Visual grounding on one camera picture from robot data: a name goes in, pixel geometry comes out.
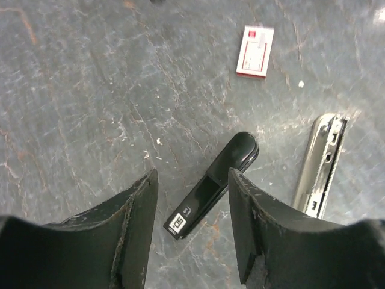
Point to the silver and black stapler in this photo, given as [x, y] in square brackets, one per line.
[320, 161]

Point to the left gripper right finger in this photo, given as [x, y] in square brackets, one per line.
[278, 246]

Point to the red white staple box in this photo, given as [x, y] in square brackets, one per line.
[255, 51]

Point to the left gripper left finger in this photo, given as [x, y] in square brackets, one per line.
[106, 246]

